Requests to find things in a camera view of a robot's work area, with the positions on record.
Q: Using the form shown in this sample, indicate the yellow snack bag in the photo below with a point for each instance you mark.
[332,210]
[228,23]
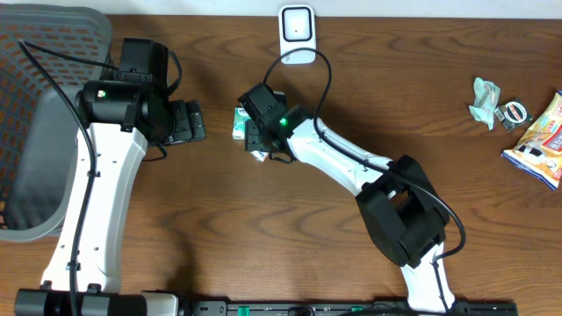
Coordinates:
[538,152]

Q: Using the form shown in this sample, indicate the white barcode scanner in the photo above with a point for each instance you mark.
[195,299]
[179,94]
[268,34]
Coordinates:
[296,24]

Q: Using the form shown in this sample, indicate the grey plastic mesh basket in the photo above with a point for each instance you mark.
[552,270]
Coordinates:
[38,133]

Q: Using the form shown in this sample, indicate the teal tissue pack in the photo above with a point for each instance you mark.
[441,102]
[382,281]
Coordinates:
[239,124]

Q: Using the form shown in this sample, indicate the teal wet wipes pack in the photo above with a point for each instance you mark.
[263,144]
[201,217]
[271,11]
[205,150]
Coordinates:
[487,96]

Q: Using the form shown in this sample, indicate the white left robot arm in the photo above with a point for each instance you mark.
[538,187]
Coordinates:
[119,116]

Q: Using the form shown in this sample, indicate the orange snack packet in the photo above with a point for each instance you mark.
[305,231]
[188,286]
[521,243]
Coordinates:
[260,155]

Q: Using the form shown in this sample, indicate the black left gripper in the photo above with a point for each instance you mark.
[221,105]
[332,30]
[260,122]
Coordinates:
[188,121]

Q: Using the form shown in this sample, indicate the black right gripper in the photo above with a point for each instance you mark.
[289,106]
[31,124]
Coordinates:
[248,140]

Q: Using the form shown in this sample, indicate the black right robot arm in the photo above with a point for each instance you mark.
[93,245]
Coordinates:
[404,216]

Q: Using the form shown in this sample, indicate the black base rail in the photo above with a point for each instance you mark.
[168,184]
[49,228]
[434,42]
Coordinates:
[383,308]

